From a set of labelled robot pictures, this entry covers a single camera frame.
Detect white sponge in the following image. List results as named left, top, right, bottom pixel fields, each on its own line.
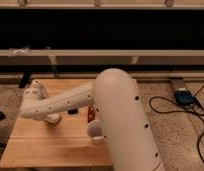
left=45, top=114, right=61, bottom=124

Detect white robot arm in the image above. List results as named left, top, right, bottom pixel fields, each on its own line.
left=20, top=68, right=165, bottom=171

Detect red small bottle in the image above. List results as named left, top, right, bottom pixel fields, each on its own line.
left=88, top=105, right=95, bottom=123

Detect small black block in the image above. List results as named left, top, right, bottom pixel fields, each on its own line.
left=68, top=108, right=78, bottom=115

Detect white plastic cup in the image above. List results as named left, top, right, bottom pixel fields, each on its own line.
left=86, top=120, right=104, bottom=145

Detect blue power adapter box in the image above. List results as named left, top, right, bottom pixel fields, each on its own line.
left=174, top=89, right=195, bottom=106

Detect black cable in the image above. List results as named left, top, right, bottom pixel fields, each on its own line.
left=148, top=79, right=204, bottom=169

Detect white horizontal rail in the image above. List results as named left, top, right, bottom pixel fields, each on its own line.
left=0, top=49, right=204, bottom=66

